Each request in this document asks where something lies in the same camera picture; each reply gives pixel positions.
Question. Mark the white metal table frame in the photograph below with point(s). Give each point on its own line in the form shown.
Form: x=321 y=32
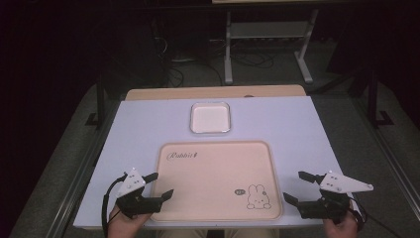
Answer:
x=269 y=29

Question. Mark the person's left hand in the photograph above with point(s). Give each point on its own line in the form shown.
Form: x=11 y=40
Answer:
x=122 y=226

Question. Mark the white square dish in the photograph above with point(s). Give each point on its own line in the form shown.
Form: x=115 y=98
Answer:
x=210 y=118

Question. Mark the person's right hand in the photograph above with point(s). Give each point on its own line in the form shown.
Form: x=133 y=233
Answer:
x=341 y=228

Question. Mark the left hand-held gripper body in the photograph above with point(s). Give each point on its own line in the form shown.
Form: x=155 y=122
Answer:
x=138 y=204

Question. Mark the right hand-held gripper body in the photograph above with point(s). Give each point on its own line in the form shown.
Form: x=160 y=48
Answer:
x=336 y=185

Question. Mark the pink tray with rabbit print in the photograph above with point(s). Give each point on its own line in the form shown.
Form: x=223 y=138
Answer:
x=211 y=185

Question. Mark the black metal stand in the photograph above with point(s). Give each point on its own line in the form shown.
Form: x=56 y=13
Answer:
x=100 y=105
x=373 y=99

